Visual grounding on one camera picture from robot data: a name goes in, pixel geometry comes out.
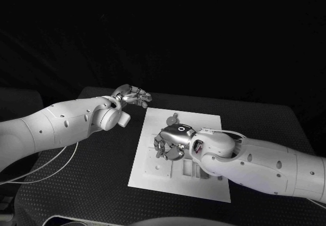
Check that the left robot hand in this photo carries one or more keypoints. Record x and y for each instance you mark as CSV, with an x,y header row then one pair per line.
x,y
131,96

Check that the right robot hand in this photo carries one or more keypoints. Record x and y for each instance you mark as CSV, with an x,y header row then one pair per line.
x,y
173,136

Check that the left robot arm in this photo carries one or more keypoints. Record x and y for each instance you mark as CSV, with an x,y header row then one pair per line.
x,y
51,127

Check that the white task board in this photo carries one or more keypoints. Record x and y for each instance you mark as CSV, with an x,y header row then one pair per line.
x,y
183,183

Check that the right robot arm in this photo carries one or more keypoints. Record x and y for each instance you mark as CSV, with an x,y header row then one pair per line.
x,y
260,162

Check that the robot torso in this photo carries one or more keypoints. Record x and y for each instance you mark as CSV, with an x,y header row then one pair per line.
x,y
178,222

